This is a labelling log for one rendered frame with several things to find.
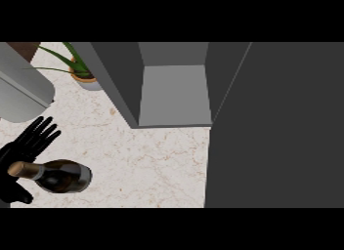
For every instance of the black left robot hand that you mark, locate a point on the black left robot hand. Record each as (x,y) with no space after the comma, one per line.
(17,147)

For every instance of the dark wine bottle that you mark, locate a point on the dark wine bottle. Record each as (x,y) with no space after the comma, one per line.
(62,175)

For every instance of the grey open cabinet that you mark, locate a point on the grey open cabinet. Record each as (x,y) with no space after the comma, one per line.
(173,88)

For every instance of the dark grey cabinet door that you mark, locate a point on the dark grey cabinet door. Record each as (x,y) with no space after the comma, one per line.
(285,127)

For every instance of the pale grey rounded appliance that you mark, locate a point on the pale grey rounded appliance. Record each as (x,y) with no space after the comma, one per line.
(14,88)

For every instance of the potted green aloe plant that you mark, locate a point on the potted green aloe plant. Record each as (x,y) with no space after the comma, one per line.
(79,70)

